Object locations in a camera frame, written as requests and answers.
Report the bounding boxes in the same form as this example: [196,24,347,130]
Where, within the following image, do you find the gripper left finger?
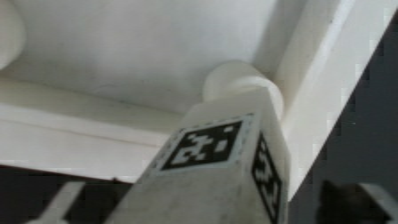
[25,181,85,224]

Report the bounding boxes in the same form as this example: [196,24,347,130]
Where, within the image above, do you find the white table leg with tag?
[105,61,290,224]

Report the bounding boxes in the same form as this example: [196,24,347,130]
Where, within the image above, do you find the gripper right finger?
[359,183,398,224]

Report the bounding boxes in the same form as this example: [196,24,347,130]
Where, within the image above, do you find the white square table top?
[0,0,398,204]

